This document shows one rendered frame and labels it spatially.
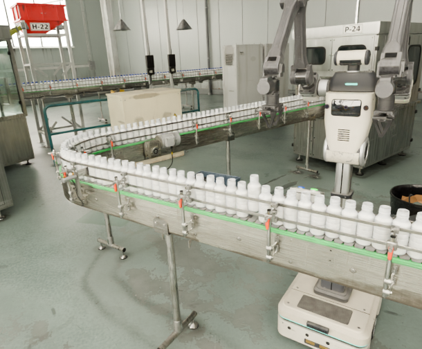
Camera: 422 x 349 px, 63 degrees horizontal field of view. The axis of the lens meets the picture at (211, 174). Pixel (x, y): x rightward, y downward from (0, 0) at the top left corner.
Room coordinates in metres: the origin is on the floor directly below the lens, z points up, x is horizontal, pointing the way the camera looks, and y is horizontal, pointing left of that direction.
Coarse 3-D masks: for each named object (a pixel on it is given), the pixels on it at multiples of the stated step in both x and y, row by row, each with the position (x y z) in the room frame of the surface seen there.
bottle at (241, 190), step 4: (240, 184) 1.42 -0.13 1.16; (244, 184) 1.42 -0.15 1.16; (240, 188) 1.42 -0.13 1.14; (244, 188) 1.42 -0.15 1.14; (236, 192) 1.43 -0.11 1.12; (240, 192) 1.42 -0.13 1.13; (244, 192) 1.41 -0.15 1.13; (236, 200) 1.43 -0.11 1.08; (240, 200) 1.41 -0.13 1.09; (244, 200) 1.41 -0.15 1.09; (236, 204) 1.43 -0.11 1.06; (240, 204) 1.41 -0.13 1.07; (244, 204) 1.41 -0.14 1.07; (240, 208) 1.41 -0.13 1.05; (244, 208) 1.41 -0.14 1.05; (236, 212) 1.44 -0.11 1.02; (240, 212) 1.41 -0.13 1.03; (240, 216) 1.41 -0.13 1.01; (244, 216) 1.41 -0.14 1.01
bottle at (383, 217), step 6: (384, 210) 1.10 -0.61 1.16; (390, 210) 1.10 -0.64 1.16; (378, 216) 1.11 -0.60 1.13; (384, 216) 1.10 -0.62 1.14; (390, 216) 1.11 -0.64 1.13; (378, 222) 1.10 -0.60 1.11; (384, 222) 1.09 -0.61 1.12; (390, 222) 1.09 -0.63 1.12; (378, 228) 1.10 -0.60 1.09; (384, 228) 1.09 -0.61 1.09; (378, 234) 1.10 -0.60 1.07; (384, 234) 1.09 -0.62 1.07; (384, 240) 1.09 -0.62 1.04; (372, 246) 1.11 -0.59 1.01; (378, 246) 1.09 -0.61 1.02; (384, 246) 1.09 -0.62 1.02
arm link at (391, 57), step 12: (396, 0) 1.41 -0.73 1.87; (408, 0) 1.39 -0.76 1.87; (396, 12) 1.37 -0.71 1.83; (396, 24) 1.34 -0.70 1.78; (396, 36) 1.31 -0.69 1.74; (384, 48) 1.30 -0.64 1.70; (396, 48) 1.27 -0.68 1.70; (384, 60) 1.26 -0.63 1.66; (396, 60) 1.24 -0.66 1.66; (384, 72) 1.26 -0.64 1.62; (396, 72) 1.24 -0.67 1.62
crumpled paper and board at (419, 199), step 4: (404, 196) 2.50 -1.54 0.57; (412, 196) 2.48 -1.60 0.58; (416, 196) 2.48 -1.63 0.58; (420, 196) 2.47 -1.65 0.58; (404, 200) 2.47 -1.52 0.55; (408, 200) 2.49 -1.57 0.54; (412, 200) 2.48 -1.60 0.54; (416, 200) 2.48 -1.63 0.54; (420, 200) 2.47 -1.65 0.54; (420, 204) 2.38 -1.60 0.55
